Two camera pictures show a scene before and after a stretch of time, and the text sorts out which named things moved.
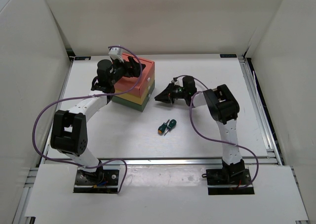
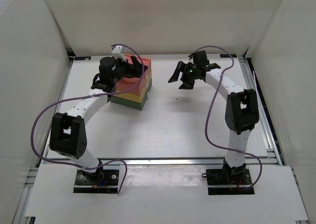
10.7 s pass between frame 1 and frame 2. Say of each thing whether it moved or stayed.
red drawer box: stayed
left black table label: stayed
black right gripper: moved
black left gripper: stayed
